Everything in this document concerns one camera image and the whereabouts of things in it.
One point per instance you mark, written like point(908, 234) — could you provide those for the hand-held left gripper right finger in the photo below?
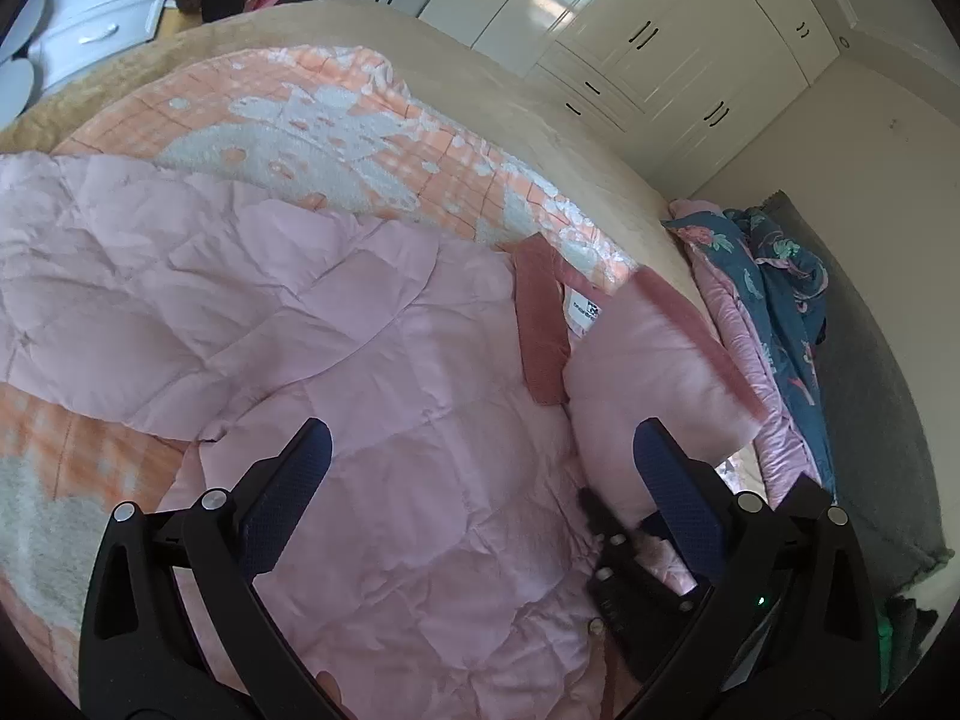
point(675, 499)

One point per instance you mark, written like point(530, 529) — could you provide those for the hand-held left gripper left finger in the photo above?
point(289, 495)

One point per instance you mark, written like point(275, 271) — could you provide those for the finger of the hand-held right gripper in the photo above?
point(600, 517)

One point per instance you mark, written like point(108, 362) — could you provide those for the pink quilted jacket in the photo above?
point(375, 390)

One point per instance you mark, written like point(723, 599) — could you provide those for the person's left hand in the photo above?
point(334, 697)

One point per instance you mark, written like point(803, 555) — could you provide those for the grey headboard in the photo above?
point(862, 390)

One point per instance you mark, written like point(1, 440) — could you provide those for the teal floral quilt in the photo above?
point(780, 300)

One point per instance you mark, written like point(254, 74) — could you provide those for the dark green cloth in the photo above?
point(907, 626)

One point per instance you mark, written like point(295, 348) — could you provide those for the orange patterned blanket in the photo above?
point(337, 127)

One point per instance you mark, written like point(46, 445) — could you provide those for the white wardrobe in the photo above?
point(600, 15)

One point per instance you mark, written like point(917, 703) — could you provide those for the round white disc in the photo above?
point(26, 30)
point(13, 90)

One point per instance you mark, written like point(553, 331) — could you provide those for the white drawer cabinet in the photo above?
point(97, 15)

